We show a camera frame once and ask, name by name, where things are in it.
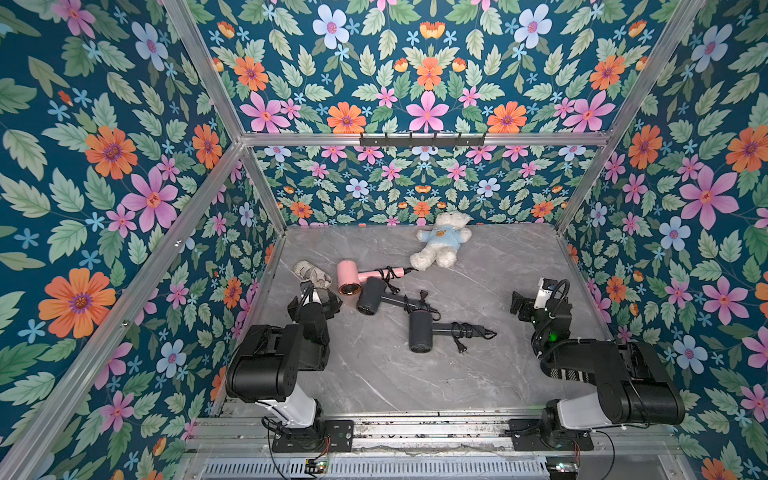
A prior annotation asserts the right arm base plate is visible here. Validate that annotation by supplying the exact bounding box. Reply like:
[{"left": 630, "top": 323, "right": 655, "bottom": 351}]
[{"left": 504, "top": 419, "right": 594, "bottom": 452}]

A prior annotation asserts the dark grey round hair dryer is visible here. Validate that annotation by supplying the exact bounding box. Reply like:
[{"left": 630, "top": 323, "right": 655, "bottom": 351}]
[{"left": 356, "top": 277, "right": 421, "bottom": 316}]

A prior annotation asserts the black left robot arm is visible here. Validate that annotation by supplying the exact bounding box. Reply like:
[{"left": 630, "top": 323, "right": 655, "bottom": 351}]
[{"left": 225, "top": 281, "right": 342, "bottom": 435}]

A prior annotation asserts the black hook rail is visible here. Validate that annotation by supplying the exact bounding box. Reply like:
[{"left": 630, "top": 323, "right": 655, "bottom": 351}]
[{"left": 358, "top": 132, "right": 486, "bottom": 149}]

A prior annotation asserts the aluminium front rail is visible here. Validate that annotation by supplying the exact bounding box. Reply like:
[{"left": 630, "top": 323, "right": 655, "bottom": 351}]
[{"left": 185, "top": 413, "right": 679, "bottom": 457}]

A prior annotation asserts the pink hair dryer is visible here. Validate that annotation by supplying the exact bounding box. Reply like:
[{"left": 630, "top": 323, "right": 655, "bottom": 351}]
[{"left": 336, "top": 259, "right": 412, "bottom": 296}]

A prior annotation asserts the white teddy bear blue shirt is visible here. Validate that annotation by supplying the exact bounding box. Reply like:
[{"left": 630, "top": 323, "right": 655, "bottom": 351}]
[{"left": 409, "top": 211, "right": 472, "bottom": 271}]

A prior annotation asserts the black boxy hair dryer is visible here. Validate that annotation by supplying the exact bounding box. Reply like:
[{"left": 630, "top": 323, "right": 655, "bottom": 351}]
[{"left": 408, "top": 310, "right": 497, "bottom": 354}]

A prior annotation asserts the striped black white sock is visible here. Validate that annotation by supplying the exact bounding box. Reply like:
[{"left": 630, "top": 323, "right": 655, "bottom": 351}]
[{"left": 541, "top": 363, "right": 594, "bottom": 384}]

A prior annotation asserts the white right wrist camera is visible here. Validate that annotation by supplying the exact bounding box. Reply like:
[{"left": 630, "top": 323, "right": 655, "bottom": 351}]
[{"left": 535, "top": 277, "right": 559, "bottom": 309}]

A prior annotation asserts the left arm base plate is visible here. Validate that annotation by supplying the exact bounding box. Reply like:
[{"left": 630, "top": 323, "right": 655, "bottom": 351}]
[{"left": 271, "top": 420, "right": 355, "bottom": 453}]

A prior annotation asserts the black cord of pink dryer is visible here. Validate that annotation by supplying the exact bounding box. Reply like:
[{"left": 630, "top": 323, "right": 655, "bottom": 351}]
[{"left": 381, "top": 266, "right": 418, "bottom": 295}]

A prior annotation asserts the black cord of boxy dryer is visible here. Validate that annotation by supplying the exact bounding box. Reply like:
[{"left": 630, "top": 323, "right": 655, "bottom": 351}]
[{"left": 449, "top": 322, "right": 499, "bottom": 355}]

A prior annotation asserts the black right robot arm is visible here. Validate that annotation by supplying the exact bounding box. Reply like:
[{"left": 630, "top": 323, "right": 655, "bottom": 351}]
[{"left": 510, "top": 278, "right": 685, "bottom": 437}]

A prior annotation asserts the black cord of grey dryer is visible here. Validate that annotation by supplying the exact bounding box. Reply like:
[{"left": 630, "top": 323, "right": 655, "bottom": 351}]
[{"left": 403, "top": 290, "right": 443, "bottom": 320}]

